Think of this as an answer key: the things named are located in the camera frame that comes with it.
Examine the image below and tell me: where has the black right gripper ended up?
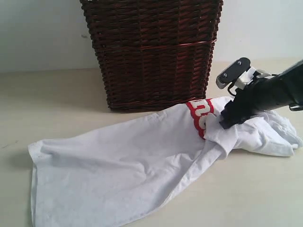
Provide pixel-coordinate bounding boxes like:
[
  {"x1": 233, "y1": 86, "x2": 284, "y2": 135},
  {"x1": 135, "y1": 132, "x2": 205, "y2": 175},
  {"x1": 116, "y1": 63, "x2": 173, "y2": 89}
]
[{"x1": 219, "y1": 83, "x2": 279, "y2": 129}]

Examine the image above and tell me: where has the white t-shirt red lettering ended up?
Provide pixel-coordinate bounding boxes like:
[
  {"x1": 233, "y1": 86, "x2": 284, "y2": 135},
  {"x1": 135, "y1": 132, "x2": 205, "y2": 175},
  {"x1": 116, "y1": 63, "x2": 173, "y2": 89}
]
[{"x1": 28, "y1": 96, "x2": 303, "y2": 227}]

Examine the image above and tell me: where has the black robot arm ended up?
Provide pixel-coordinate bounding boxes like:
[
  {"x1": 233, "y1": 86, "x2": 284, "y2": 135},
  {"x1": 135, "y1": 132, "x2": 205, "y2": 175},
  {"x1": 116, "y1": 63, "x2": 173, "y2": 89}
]
[{"x1": 216, "y1": 57, "x2": 303, "y2": 129}]

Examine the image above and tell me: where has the dark brown wicker basket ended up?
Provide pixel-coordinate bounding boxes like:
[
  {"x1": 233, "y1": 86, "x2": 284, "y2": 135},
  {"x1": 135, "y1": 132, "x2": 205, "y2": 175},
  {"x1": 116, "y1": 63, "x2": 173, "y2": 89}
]
[{"x1": 81, "y1": 0, "x2": 223, "y2": 112}]

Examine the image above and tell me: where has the black cable loop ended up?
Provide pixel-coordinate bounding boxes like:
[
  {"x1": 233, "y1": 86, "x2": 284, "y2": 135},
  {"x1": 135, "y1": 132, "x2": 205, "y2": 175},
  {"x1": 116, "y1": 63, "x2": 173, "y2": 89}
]
[{"x1": 227, "y1": 82, "x2": 237, "y2": 96}]

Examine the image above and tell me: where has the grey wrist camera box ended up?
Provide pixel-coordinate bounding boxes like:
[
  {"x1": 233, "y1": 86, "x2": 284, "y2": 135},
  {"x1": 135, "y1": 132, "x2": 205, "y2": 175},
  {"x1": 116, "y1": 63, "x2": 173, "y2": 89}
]
[{"x1": 216, "y1": 57, "x2": 260, "y2": 90}]

